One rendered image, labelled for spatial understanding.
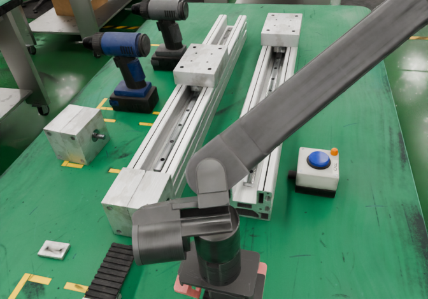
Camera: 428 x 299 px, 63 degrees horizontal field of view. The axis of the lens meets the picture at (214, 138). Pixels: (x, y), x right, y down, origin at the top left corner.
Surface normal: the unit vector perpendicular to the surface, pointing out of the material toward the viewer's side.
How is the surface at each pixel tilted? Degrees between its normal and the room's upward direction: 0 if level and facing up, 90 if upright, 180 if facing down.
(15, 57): 90
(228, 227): 0
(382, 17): 45
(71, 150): 90
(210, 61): 0
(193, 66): 0
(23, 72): 90
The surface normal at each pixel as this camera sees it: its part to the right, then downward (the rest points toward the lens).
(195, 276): -0.06, -0.76
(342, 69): 0.06, 0.00
